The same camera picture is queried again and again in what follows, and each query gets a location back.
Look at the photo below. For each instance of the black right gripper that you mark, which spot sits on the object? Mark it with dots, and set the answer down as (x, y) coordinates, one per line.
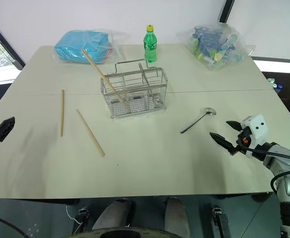
(241, 137)

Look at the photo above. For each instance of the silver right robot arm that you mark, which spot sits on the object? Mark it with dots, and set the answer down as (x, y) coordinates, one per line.
(284, 160)

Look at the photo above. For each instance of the metal spoon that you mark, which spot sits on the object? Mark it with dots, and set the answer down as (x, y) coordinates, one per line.
(209, 111)

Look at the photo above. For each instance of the wooden chopstick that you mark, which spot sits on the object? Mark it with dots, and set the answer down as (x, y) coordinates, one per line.
(62, 111)
(90, 132)
(95, 65)

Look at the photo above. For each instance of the small bottles on side table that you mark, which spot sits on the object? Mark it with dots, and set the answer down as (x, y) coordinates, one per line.
(275, 85)

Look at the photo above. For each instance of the black table clamp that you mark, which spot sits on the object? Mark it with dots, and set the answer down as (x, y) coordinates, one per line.
(220, 220)
(83, 215)

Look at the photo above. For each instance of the clear bag of small bottles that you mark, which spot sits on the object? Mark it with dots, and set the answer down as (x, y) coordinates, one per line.
(209, 47)

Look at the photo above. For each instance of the white basket drip tray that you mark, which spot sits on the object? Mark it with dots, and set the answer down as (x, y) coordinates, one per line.
(135, 117)

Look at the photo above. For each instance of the grey rounded shape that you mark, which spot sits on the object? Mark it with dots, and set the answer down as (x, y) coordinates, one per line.
(176, 215)
(112, 214)

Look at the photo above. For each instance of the bagged blue cloth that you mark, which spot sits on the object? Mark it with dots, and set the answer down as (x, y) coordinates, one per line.
(80, 44)

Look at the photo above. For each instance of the green plastic soda bottle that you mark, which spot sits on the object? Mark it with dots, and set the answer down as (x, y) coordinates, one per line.
(150, 47)

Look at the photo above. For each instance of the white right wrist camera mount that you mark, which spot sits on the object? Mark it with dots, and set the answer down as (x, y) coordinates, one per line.
(258, 129)

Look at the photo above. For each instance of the black window frame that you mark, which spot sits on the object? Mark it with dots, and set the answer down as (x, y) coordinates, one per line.
(6, 44)

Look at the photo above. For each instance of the black diagonal frame beam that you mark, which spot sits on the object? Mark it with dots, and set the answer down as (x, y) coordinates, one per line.
(227, 11)

